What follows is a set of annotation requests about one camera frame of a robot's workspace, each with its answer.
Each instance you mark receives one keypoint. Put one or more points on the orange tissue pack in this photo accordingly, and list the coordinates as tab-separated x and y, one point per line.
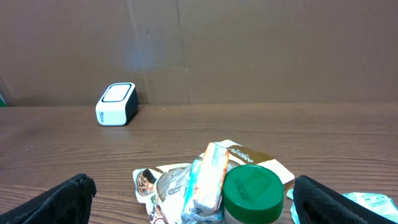
207	192

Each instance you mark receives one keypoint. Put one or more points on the white barcode scanner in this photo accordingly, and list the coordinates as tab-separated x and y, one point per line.
118	104

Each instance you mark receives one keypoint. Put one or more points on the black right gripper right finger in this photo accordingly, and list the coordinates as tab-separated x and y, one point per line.
326	205

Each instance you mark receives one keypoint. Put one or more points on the beige brown snack pouch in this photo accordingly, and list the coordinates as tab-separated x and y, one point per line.
163	188

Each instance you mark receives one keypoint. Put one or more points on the light green tissue pack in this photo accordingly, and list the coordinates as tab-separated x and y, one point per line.
373	202

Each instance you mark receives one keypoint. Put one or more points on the green lid jar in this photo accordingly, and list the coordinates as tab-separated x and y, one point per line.
252	194

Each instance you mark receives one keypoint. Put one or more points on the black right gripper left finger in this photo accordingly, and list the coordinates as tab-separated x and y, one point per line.
68	202

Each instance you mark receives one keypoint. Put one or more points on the teal tissue pack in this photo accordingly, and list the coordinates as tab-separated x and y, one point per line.
190	214

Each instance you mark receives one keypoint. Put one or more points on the green object at edge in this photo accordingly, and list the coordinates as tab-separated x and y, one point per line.
2	102

